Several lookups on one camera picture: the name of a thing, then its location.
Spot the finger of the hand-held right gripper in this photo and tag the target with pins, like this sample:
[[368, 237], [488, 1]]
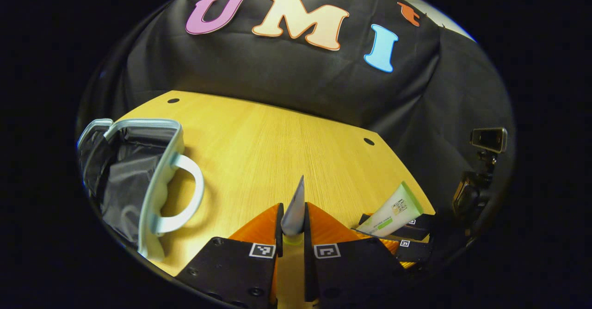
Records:
[[421, 228], [416, 251]]

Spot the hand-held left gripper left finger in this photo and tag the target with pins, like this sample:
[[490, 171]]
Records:
[[280, 228]]

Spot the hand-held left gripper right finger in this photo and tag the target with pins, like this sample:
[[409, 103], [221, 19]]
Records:
[[306, 230]]

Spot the silver tube with green cap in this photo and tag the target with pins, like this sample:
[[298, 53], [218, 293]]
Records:
[[295, 212]]

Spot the white tube with green end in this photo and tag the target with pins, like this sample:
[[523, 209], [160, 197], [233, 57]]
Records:
[[393, 212]]

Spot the light blue suitcase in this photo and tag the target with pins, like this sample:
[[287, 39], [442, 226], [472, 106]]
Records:
[[125, 170]]

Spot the black backdrop cloth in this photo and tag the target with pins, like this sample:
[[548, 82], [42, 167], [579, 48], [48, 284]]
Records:
[[277, 77]]

